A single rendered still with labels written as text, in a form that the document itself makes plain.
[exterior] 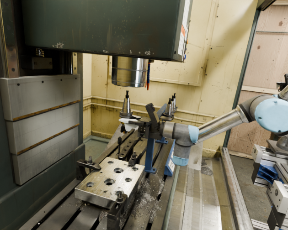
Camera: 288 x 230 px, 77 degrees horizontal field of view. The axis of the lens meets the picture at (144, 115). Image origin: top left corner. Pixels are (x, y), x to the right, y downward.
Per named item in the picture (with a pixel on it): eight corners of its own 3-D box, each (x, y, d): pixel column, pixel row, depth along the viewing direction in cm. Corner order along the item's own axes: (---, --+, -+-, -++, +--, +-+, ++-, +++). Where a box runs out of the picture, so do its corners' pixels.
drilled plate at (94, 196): (144, 174, 100) (145, 166, 98) (123, 213, 73) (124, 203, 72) (106, 164, 106) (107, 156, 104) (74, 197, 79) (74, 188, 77)
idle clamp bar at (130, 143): (134, 148, 136) (134, 140, 134) (123, 167, 111) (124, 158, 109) (128, 147, 137) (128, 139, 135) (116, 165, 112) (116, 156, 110)
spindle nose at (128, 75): (114, 81, 91) (116, 56, 88) (146, 84, 91) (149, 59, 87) (106, 85, 76) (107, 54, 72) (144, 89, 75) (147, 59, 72)
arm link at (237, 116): (263, 86, 85) (173, 132, 103) (272, 89, 74) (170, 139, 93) (275, 107, 85) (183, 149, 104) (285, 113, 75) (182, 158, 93)
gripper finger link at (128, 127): (117, 131, 84) (136, 133, 84) (118, 119, 83) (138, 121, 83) (118, 128, 87) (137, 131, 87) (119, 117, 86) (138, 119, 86)
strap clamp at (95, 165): (101, 182, 96) (102, 157, 92) (98, 186, 93) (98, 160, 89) (80, 176, 99) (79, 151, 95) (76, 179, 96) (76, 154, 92)
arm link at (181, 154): (189, 157, 92) (192, 138, 89) (187, 169, 82) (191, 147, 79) (173, 154, 94) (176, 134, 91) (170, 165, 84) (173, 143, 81)
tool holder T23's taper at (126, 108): (122, 110, 89) (123, 96, 87) (131, 111, 89) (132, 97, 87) (120, 112, 85) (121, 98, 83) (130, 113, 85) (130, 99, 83)
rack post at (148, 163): (156, 169, 112) (162, 124, 104) (154, 174, 107) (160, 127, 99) (141, 165, 115) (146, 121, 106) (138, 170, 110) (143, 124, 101)
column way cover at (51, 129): (81, 146, 131) (80, 74, 116) (20, 187, 87) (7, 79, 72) (75, 145, 132) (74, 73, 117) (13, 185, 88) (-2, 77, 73)
